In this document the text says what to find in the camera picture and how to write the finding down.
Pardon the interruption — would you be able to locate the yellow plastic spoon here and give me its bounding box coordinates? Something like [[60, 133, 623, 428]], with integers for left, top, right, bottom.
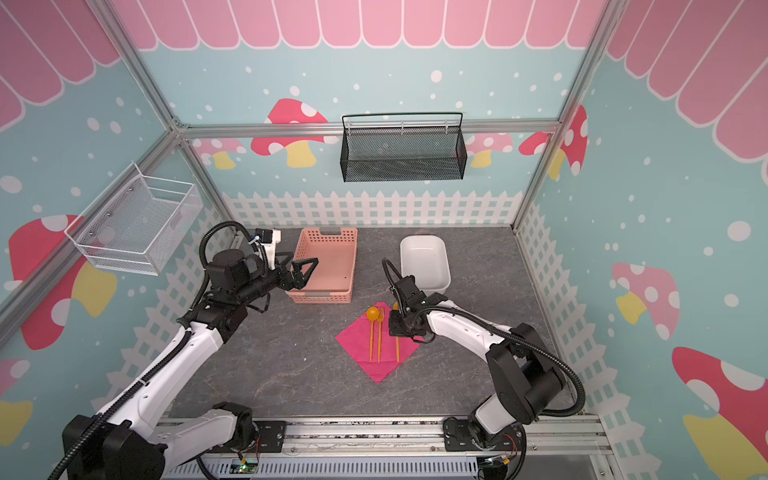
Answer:
[[366, 306, 381, 361]]

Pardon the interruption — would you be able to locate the pink perforated plastic basket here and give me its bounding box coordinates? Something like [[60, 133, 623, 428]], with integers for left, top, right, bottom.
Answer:
[[287, 228, 358, 304]]

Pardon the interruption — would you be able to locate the white wire mesh wall basket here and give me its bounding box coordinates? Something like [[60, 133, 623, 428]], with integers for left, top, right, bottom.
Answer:
[[65, 164, 204, 276]]

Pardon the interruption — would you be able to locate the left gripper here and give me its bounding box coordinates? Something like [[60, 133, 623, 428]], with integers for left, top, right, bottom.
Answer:
[[235, 250, 319, 304]]

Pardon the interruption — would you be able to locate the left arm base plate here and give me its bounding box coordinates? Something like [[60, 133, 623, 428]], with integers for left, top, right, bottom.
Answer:
[[244, 420, 288, 455]]

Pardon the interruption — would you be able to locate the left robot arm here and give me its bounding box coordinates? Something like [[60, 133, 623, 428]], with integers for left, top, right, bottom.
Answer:
[[49, 221, 319, 479]]

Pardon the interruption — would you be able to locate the white oval plastic tub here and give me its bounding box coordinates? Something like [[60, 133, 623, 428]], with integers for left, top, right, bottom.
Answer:
[[400, 235, 451, 295]]

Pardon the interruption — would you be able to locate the black wire mesh wall basket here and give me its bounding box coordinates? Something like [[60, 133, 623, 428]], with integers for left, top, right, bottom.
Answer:
[[340, 112, 468, 182]]

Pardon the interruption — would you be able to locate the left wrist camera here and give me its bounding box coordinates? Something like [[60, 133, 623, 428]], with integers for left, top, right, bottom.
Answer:
[[250, 228, 282, 270]]

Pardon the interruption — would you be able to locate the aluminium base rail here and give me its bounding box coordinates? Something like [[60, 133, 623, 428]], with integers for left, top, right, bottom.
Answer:
[[161, 413, 613, 466]]

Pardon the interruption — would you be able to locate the magenta paper napkin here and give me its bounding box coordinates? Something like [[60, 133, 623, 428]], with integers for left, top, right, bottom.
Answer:
[[336, 302, 419, 384]]

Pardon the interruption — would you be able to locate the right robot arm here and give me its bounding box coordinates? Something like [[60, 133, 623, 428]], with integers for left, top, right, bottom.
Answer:
[[382, 258, 586, 450]]

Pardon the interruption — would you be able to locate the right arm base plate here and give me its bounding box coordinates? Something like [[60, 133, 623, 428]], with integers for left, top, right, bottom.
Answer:
[[442, 416, 527, 452]]

